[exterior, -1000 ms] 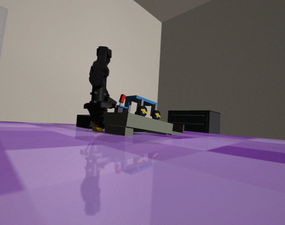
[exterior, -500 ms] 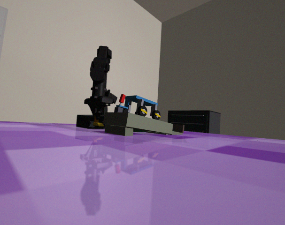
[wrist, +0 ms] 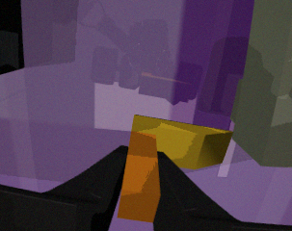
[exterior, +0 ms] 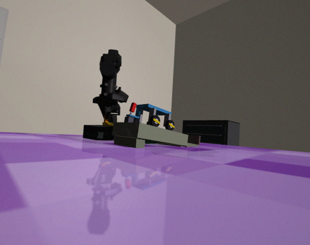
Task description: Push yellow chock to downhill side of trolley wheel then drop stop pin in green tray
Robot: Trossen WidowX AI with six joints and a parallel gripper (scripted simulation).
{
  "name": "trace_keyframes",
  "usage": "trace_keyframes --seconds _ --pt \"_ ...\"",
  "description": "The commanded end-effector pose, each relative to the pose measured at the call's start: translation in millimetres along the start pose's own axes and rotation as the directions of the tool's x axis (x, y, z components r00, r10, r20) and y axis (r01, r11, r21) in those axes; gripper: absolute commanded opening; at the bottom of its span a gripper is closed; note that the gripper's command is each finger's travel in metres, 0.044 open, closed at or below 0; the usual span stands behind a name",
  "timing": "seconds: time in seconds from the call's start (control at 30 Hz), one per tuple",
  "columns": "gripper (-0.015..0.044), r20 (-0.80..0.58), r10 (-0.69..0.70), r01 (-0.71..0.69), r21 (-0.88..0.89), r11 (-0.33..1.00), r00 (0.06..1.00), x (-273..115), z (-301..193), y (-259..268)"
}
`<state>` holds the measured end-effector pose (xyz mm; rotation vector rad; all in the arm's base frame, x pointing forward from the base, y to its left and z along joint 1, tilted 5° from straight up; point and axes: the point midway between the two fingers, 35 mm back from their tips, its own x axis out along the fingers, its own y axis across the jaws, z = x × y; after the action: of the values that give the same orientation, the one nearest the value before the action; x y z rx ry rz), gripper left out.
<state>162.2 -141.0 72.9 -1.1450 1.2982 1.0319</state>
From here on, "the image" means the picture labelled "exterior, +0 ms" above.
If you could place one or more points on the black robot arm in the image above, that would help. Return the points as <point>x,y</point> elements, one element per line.
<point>109,67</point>

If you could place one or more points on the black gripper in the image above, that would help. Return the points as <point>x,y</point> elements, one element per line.
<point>107,98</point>

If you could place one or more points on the red-headed metal pin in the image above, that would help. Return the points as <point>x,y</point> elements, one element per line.
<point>132,108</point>

